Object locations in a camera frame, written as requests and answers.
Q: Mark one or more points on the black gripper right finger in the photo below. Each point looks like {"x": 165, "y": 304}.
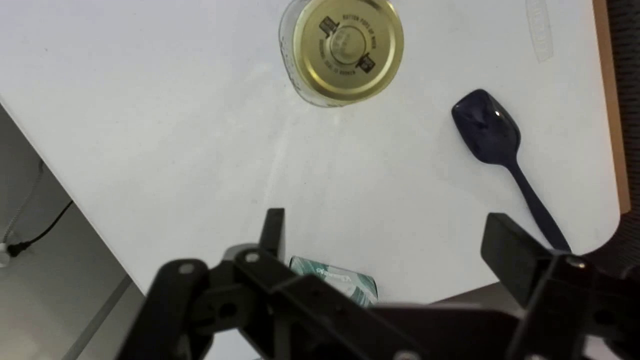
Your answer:
{"x": 572, "y": 306}

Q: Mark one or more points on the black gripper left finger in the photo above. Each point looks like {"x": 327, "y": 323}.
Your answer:
{"x": 232, "y": 306}

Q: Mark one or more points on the gold metal jar lid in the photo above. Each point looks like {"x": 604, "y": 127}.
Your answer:
{"x": 346, "y": 47}

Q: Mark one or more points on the clear glass jar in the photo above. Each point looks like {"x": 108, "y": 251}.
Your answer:
{"x": 287, "y": 57}

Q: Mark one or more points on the teal patterned tissue box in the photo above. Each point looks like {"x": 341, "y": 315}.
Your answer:
{"x": 346, "y": 283}

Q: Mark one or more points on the white table board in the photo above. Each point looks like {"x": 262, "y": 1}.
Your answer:
{"x": 167, "y": 132}

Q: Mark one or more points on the black plastic spoon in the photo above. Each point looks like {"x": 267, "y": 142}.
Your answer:
{"x": 491, "y": 130}

